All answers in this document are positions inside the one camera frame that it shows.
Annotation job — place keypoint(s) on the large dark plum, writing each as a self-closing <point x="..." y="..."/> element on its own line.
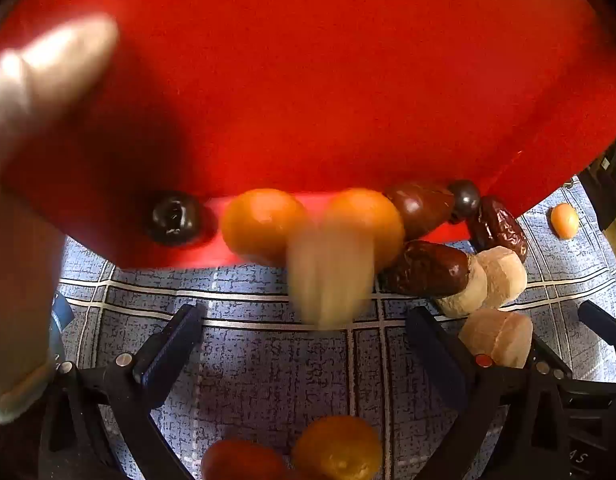
<point x="173" y="217"/>

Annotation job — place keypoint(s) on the small mandarin orange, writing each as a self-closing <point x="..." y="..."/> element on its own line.
<point x="565" y="220"/>

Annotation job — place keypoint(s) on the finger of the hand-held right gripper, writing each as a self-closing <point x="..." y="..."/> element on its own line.
<point x="605" y="325"/>

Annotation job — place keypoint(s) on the person's left hand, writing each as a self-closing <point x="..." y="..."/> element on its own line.
<point x="23" y="260"/>

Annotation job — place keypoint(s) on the wrinkled dried date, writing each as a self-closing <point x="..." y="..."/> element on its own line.
<point x="502" y="227"/>

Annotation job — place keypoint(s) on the small dark plum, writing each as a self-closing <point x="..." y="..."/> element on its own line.
<point x="465" y="197"/>

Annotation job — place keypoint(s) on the pale sugarcane chunk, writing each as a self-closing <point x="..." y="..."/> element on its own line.
<point x="328" y="275"/>
<point x="507" y="272"/>
<point x="465" y="287"/>
<point x="497" y="337"/>

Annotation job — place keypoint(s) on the blue plaid tablecloth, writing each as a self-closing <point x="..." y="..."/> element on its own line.
<point x="268" y="360"/>

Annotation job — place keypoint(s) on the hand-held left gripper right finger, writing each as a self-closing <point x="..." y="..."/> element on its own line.
<point x="432" y="347"/>

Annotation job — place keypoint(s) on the smooth red jujube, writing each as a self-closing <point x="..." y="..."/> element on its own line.
<point x="420" y="207"/>
<point x="425" y="270"/>

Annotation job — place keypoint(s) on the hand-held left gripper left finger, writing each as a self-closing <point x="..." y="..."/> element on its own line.
<point x="168" y="347"/>

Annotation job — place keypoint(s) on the red tray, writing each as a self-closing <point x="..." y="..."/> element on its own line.
<point x="313" y="85"/>

